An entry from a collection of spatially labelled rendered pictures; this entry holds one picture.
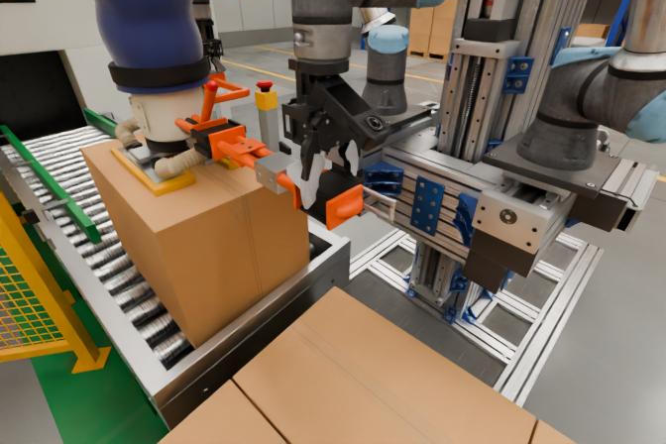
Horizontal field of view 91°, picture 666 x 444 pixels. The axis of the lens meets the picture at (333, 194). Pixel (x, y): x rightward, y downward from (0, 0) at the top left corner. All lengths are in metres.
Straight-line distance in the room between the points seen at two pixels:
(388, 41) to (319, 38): 0.59
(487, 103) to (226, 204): 0.71
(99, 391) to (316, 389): 1.08
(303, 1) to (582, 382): 1.74
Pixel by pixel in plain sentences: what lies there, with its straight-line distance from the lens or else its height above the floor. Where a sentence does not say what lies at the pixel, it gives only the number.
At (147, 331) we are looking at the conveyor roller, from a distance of 1.12.
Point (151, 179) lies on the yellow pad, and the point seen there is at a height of 0.97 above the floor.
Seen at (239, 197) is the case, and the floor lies 0.95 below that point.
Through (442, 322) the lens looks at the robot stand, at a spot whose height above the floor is 0.21.
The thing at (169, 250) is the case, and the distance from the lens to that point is 0.78.
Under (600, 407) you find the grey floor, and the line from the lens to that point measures 1.82.
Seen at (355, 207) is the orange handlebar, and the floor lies 1.08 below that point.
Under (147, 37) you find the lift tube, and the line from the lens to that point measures 0.87.
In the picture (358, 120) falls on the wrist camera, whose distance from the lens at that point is 0.42.
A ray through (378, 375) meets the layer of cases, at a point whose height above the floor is 0.54.
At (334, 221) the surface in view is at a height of 1.07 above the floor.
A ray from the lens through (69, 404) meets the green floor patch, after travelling 1.82.
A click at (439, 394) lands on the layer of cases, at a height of 0.54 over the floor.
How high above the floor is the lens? 1.36
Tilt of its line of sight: 32 degrees down
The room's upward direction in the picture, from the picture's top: straight up
